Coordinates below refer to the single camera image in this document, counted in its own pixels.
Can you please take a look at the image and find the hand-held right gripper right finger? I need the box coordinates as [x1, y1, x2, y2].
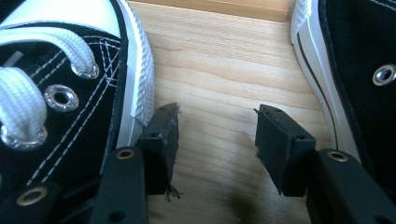
[253, 104, 317, 198]

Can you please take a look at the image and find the black white canvas sneaker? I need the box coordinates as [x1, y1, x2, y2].
[0, 0, 155, 224]
[290, 0, 396, 200]

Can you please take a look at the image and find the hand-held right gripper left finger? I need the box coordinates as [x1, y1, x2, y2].
[134, 102, 183, 202]

